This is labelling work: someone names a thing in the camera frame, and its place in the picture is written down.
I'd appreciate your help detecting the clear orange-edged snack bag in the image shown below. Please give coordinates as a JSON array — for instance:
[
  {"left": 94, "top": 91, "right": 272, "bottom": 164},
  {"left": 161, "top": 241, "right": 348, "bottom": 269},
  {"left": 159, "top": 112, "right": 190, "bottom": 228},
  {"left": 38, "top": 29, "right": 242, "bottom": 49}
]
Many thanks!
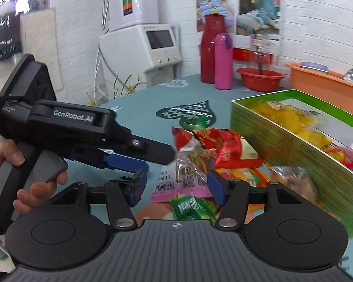
[{"left": 175, "top": 149, "right": 216, "bottom": 187}]

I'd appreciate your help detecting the red snack bag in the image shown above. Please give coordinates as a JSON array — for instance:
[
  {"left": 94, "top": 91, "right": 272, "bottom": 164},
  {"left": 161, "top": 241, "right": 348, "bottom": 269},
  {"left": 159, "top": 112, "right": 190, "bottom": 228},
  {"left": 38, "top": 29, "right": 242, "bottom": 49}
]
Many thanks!
[{"left": 172, "top": 127, "right": 263, "bottom": 169}]

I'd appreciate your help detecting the green peas snack bag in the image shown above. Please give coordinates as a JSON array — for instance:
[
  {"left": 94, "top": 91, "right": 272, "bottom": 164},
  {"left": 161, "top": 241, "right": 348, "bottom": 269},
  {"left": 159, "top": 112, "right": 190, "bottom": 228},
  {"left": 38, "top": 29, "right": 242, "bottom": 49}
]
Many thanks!
[{"left": 169, "top": 196, "right": 219, "bottom": 225}]

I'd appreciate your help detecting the yellow chips bag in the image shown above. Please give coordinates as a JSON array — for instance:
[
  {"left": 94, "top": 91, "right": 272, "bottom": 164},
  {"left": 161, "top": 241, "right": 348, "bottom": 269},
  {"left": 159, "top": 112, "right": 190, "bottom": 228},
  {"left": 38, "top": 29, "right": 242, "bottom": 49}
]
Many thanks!
[{"left": 250, "top": 101, "right": 332, "bottom": 150}]

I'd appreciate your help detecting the white screen appliance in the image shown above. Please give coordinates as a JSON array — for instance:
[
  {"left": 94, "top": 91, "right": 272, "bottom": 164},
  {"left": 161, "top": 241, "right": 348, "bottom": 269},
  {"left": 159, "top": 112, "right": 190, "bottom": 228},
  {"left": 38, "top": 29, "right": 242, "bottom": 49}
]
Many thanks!
[{"left": 98, "top": 24, "right": 182, "bottom": 99}]

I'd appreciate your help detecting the red plastic basin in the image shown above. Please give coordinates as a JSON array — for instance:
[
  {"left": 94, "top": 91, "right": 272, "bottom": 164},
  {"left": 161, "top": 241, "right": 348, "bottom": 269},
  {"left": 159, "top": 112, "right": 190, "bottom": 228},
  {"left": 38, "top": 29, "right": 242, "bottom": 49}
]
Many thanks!
[{"left": 237, "top": 67, "right": 284, "bottom": 92}]

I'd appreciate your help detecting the pink thermos bottle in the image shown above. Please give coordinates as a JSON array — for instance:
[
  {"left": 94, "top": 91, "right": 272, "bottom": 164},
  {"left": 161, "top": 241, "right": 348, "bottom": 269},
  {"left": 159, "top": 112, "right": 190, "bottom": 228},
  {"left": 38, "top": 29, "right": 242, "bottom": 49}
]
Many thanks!
[{"left": 214, "top": 34, "right": 233, "bottom": 90}]

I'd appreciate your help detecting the green cardboard box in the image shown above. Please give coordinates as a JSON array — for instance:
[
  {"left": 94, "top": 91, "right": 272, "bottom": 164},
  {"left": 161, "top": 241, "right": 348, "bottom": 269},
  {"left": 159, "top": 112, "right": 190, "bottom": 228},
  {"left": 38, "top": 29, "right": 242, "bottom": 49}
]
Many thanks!
[{"left": 230, "top": 89, "right": 353, "bottom": 237}]

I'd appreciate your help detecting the glass pitcher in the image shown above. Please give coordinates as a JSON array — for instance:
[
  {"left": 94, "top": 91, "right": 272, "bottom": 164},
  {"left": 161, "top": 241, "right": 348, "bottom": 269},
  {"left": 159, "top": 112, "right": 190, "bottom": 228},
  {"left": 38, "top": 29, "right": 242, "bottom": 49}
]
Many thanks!
[{"left": 249, "top": 34, "right": 272, "bottom": 74}]

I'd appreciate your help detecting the orange plastic basin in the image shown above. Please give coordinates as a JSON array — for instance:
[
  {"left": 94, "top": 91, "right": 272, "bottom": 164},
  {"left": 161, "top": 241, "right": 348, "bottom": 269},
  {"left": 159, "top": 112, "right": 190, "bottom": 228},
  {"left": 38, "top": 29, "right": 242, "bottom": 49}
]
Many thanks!
[{"left": 286, "top": 63, "right": 353, "bottom": 115}]

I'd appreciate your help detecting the red thermos jug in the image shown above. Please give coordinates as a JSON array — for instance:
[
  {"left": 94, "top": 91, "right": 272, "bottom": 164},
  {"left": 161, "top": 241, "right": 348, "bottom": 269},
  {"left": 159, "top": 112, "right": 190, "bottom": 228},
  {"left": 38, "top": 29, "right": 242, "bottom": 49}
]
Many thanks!
[{"left": 200, "top": 13, "right": 226, "bottom": 84}]

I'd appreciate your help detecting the white water purifier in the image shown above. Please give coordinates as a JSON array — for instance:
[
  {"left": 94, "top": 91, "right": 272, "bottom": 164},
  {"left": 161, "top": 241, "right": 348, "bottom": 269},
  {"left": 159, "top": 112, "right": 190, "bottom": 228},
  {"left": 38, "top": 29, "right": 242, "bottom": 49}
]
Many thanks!
[{"left": 101, "top": 0, "right": 159, "bottom": 31}]

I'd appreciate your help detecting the bedding photo poster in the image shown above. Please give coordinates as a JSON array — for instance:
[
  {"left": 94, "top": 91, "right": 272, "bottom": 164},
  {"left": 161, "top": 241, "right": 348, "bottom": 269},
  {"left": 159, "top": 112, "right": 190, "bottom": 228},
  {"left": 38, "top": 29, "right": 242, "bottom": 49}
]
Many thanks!
[{"left": 196, "top": 0, "right": 282, "bottom": 41}]

